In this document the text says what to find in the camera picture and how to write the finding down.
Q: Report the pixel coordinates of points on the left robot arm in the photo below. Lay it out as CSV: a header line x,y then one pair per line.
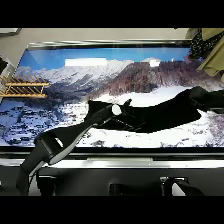
x,y
66,136

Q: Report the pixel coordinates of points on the olive garment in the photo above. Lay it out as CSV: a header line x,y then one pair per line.
x,y
213,60

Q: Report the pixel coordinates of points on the brown clothes hanger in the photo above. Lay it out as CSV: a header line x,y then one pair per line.
x,y
23,90

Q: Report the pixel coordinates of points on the black dotted garment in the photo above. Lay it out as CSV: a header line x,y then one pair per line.
x,y
200,46

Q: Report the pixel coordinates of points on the silver frame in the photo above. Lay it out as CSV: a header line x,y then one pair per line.
x,y
133,163

